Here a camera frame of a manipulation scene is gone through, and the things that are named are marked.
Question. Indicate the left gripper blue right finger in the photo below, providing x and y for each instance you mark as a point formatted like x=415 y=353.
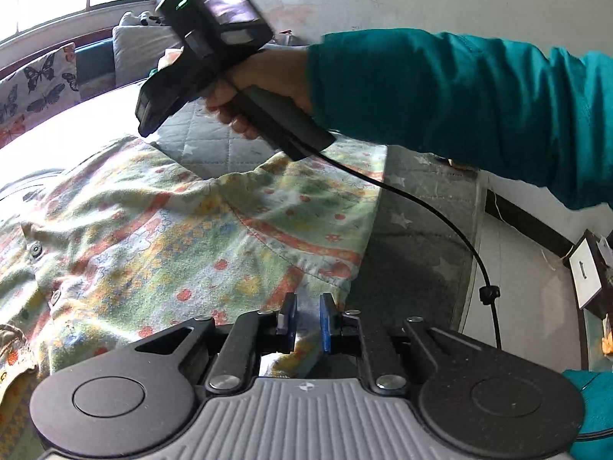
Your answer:
x=330 y=323

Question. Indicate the person's right hand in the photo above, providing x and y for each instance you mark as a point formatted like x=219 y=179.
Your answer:
x=280 y=70

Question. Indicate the blue sofa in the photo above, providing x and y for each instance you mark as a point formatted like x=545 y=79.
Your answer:
x=94 y=60

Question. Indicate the floral patterned pajama shirt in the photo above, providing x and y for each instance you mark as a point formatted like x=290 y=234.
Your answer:
x=130 y=242

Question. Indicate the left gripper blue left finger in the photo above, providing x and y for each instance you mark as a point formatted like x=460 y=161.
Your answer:
x=286 y=324

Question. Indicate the right butterfly print cushion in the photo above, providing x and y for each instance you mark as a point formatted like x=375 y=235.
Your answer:
x=34 y=93

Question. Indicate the grey pillow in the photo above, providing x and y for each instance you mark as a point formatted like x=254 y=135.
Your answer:
x=137 y=49

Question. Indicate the white plush toy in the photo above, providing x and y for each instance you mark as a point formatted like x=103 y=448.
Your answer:
x=145 y=19

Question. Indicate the teal sleeved right forearm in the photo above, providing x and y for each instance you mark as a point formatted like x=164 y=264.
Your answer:
x=496 y=105

